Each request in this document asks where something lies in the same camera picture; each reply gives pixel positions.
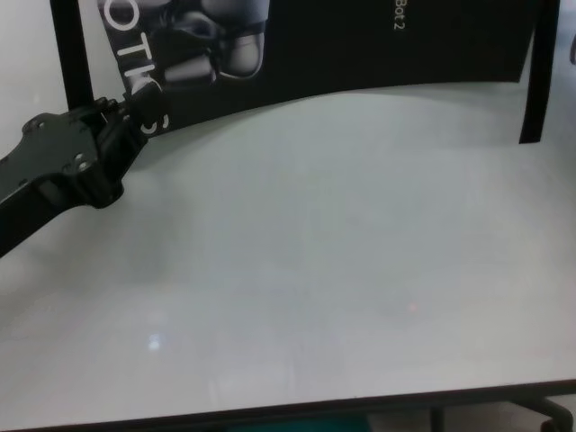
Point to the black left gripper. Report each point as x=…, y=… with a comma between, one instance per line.
x=49, y=166

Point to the black robot print poster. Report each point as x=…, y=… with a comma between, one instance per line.
x=315, y=49

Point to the teal object under table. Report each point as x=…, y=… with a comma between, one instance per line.
x=301, y=426

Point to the black metal table frame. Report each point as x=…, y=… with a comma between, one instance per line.
x=495, y=411

